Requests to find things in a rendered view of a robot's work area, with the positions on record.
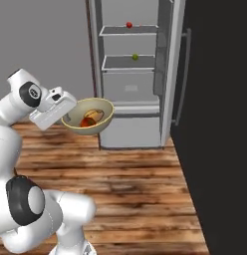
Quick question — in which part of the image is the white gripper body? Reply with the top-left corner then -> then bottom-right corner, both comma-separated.
28,92 -> 78,131

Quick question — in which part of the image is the red tomato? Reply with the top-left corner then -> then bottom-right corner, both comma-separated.
80,117 -> 97,128

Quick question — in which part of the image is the chicken drumstick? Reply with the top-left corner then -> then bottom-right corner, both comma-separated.
83,109 -> 106,123

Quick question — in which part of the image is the beige bowl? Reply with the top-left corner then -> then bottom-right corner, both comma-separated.
61,97 -> 116,136

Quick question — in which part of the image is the open grey fridge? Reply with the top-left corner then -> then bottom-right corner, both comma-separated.
85,0 -> 187,151

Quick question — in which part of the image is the grey fridge door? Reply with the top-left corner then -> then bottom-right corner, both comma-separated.
152,0 -> 187,147

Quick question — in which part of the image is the grey fridge door handle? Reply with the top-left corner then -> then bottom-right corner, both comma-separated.
174,28 -> 192,127

